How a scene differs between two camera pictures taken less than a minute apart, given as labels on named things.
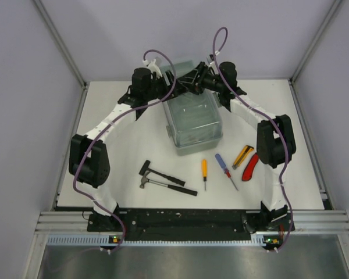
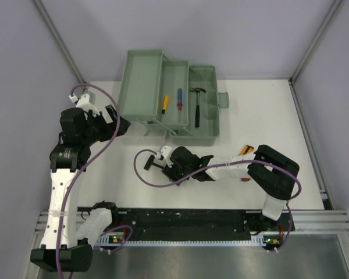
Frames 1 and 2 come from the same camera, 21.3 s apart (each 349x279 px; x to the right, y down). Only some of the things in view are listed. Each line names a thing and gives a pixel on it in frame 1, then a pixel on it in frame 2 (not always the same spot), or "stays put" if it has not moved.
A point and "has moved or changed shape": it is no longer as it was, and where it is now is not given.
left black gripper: x=161 y=81 → x=110 y=128
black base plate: x=184 y=224 stays put
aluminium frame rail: x=306 y=222 stays put
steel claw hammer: x=145 y=181 → x=197 y=121
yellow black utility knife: x=247 y=149 stays put
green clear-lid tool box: x=193 y=118 has moved or changed shape
